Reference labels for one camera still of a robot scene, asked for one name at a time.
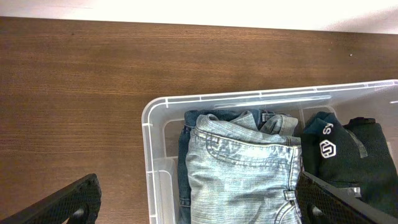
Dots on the light blue jeans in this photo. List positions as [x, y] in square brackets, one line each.
[240, 172]

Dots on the dark blue jeans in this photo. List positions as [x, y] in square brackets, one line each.
[184, 214]

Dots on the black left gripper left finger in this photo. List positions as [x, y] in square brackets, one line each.
[78, 202]

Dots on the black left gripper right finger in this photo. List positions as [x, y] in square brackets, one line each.
[320, 202]

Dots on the black garment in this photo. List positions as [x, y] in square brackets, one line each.
[355, 158]

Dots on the clear plastic storage bin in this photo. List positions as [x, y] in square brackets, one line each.
[163, 120]

